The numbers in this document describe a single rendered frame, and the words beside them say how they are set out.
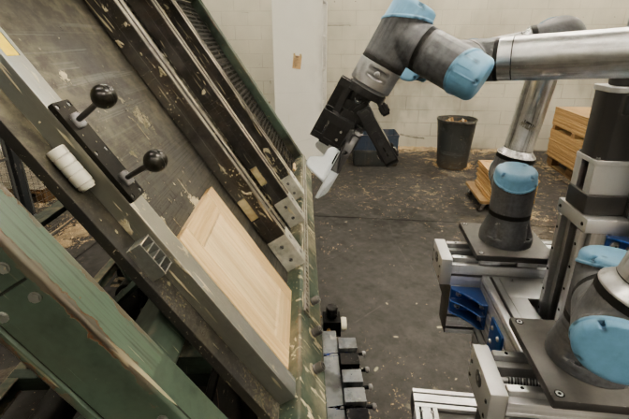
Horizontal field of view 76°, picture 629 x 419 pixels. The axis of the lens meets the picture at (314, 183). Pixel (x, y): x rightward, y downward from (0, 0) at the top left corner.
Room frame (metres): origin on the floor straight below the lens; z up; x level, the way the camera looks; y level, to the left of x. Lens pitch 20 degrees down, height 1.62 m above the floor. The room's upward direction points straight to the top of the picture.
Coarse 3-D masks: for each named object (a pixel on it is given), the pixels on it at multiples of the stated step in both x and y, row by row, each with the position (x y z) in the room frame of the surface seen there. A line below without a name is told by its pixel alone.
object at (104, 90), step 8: (96, 88) 0.60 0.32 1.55; (104, 88) 0.60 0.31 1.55; (112, 88) 0.62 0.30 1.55; (96, 96) 0.60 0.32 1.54; (104, 96) 0.60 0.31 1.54; (112, 96) 0.61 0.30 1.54; (96, 104) 0.60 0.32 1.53; (104, 104) 0.60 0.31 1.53; (112, 104) 0.61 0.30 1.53; (88, 112) 0.64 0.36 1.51; (72, 120) 0.65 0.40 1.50; (80, 120) 0.65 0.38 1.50
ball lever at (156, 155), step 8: (152, 152) 0.61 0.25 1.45; (160, 152) 0.61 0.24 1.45; (144, 160) 0.60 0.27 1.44; (152, 160) 0.60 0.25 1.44; (160, 160) 0.60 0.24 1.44; (136, 168) 0.64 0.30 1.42; (144, 168) 0.63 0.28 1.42; (152, 168) 0.60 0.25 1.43; (160, 168) 0.61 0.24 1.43; (120, 176) 0.66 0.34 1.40; (128, 176) 0.65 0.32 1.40; (128, 184) 0.66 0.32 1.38
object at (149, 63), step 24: (96, 0) 1.15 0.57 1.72; (120, 0) 1.19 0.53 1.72; (120, 24) 1.15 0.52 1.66; (120, 48) 1.15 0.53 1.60; (144, 48) 1.16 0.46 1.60; (144, 72) 1.15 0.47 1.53; (168, 72) 1.17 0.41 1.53; (168, 96) 1.16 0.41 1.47; (192, 120) 1.16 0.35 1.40; (192, 144) 1.16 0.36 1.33; (216, 144) 1.16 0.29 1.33; (216, 168) 1.16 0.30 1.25; (240, 168) 1.20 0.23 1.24; (240, 192) 1.16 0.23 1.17; (264, 216) 1.16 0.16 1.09; (288, 240) 1.16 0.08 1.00; (288, 264) 1.16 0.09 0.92
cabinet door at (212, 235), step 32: (192, 224) 0.81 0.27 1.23; (224, 224) 0.96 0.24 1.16; (224, 256) 0.85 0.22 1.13; (256, 256) 1.00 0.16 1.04; (224, 288) 0.75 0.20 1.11; (256, 288) 0.88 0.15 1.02; (288, 288) 1.04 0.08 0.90; (256, 320) 0.77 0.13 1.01; (288, 320) 0.90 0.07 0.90; (288, 352) 0.79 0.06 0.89
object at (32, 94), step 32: (0, 32) 0.68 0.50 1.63; (0, 64) 0.64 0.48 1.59; (32, 96) 0.64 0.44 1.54; (64, 128) 0.64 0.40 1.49; (96, 192) 0.64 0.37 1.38; (128, 224) 0.64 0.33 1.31; (160, 224) 0.68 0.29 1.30; (192, 256) 0.69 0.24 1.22; (192, 288) 0.64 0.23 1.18; (224, 320) 0.65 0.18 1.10; (256, 352) 0.65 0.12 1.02; (288, 384) 0.66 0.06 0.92
